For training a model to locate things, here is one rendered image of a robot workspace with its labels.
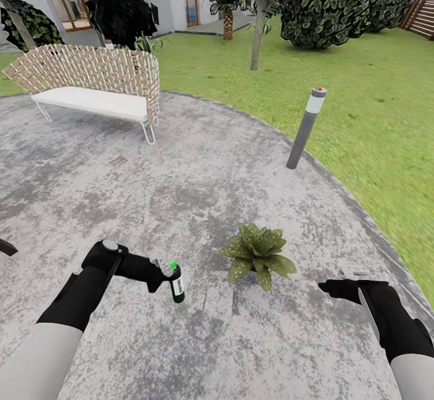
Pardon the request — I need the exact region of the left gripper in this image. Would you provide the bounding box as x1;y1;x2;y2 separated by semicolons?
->
129;255;177;294

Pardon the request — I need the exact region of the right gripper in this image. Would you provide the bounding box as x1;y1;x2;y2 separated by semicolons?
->
318;279;356;303

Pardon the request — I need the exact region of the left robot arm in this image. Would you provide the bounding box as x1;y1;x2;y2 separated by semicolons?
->
0;239;177;400

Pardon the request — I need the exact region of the insectifuge atomizer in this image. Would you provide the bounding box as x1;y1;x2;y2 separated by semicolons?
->
170;264;185;303

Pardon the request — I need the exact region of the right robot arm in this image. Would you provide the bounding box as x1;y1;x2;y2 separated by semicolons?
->
318;264;434;400

